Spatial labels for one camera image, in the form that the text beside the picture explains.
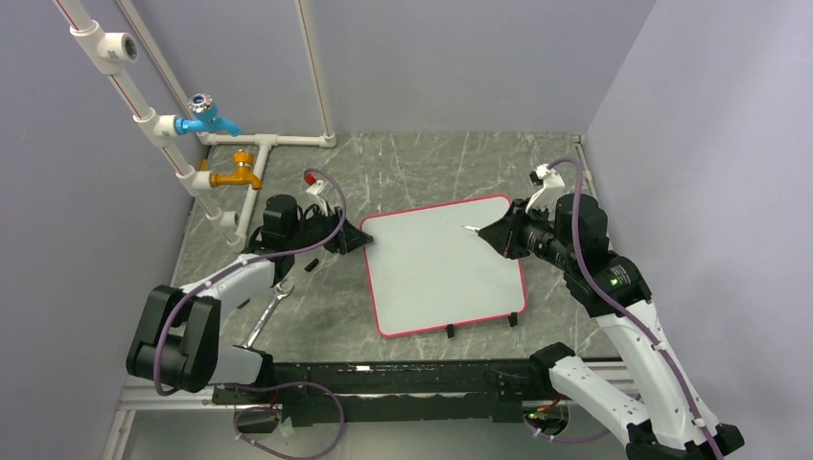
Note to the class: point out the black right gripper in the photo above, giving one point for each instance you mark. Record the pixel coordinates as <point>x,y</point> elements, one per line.
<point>505,232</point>

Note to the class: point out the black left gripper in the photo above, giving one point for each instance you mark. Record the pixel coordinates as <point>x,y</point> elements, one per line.
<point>349,239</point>

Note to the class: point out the black marker cap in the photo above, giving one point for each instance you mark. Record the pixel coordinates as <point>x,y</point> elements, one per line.
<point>312,265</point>

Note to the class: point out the pink framed whiteboard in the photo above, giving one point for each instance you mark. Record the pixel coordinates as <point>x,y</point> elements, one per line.
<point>426,272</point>

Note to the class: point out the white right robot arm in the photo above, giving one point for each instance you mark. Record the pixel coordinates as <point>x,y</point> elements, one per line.
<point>667,419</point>

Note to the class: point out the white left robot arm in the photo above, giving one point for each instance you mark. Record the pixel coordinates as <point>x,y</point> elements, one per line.
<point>177,342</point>

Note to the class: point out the silver combination wrench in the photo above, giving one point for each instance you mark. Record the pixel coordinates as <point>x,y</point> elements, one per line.
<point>280,292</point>

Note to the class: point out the orange brass faucet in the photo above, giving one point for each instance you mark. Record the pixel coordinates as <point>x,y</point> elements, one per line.
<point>243,174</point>

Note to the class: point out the blue plastic faucet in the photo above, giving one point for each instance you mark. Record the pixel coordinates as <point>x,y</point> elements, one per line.
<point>206,118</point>

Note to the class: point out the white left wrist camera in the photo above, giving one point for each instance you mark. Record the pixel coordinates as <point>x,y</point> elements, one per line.
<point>319,191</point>

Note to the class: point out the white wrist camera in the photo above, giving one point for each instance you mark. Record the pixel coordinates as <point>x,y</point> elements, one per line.
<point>550,185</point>
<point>319,191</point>

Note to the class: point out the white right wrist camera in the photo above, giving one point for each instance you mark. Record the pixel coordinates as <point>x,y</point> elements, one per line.
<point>550,185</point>

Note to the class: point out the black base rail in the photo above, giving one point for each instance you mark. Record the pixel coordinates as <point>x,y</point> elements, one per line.
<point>498,390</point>

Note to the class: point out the white PVC pipe frame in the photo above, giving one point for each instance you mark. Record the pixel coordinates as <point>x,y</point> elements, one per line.
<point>226,200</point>

